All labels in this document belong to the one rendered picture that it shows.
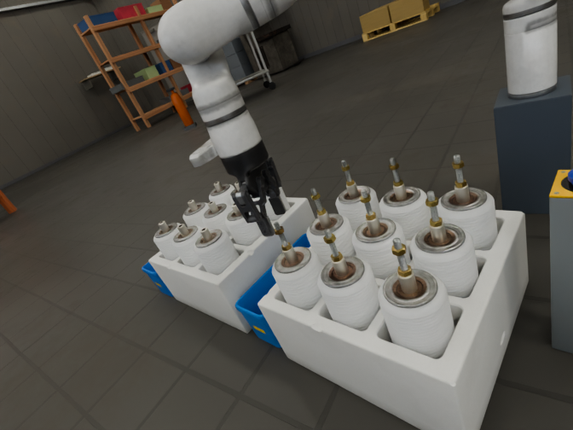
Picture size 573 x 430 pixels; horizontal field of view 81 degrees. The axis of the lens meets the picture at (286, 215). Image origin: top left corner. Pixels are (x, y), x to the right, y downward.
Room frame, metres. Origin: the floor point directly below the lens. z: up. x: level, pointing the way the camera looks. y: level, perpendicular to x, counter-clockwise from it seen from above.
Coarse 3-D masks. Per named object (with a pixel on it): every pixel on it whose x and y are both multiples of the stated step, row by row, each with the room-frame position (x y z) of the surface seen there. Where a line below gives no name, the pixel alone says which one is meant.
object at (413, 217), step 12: (420, 192) 0.58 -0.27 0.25; (384, 204) 0.60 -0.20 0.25; (420, 204) 0.55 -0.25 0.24; (384, 216) 0.60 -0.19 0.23; (396, 216) 0.56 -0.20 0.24; (408, 216) 0.55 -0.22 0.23; (420, 216) 0.55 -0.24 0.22; (408, 228) 0.55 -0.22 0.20; (420, 228) 0.55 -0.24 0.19; (408, 240) 0.56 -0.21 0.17
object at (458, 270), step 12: (468, 240) 0.40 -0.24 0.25; (420, 252) 0.42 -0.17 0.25; (456, 252) 0.39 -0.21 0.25; (468, 252) 0.39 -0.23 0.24; (420, 264) 0.42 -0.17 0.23; (432, 264) 0.40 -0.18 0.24; (444, 264) 0.39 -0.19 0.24; (456, 264) 0.38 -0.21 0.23; (468, 264) 0.38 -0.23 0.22; (444, 276) 0.39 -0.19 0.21; (456, 276) 0.38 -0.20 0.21; (468, 276) 0.38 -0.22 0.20; (456, 288) 0.38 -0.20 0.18; (468, 288) 0.38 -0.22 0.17
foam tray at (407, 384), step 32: (512, 224) 0.47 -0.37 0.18; (480, 256) 0.43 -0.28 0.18; (512, 256) 0.43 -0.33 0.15; (480, 288) 0.37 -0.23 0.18; (512, 288) 0.42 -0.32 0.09; (288, 320) 0.49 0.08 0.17; (320, 320) 0.44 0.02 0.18; (384, 320) 0.39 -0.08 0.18; (480, 320) 0.32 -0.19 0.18; (512, 320) 0.41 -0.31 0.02; (288, 352) 0.54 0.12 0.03; (320, 352) 0.45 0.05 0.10; (352, 352) 0.38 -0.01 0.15; (384, 352) 0.33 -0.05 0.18; (416, 352) 0.31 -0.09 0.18; (448, 352) 0.29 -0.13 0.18; (480, 352) 0.31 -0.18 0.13; (352, 384) 0.41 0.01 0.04; (384, 384) 0.34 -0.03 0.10; (416, 384) 0.29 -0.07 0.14; (448, 384) 0.26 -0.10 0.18; (480, 384) 0.30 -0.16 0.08; (416, 416) 0.31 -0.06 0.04; (448, 416) 0.27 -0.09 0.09; (480, 416) 0.28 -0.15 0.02
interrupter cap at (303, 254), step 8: (296, 248) 0.57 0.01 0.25; (304, 248) 0.56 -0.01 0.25; (280, 256) 0.57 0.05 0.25; (304, 256) 0.54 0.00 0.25; (280, 264) 0.54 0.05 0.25; (288, 264) 0.54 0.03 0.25; (296, 264) 0.52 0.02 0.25; (304, 264) 0.51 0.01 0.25; (280, 272) 0.52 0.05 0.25; (288, 272) 0.51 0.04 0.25
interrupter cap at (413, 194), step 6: (408, 186) 0.62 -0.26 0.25; (390, 192) 0.63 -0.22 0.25; (408, 192) 0.60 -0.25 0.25; (414, 192) 0.59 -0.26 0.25; (384, 198) 0.61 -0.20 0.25; (390, 198) 0.61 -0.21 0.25; (408, 198) 0.58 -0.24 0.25; (414, 198) 0.57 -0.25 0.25; (390, 204) 0.58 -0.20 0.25; (396, 204) 0.57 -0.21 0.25; (402, 204) 0.56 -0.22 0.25; (408, 204) 0.56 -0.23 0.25
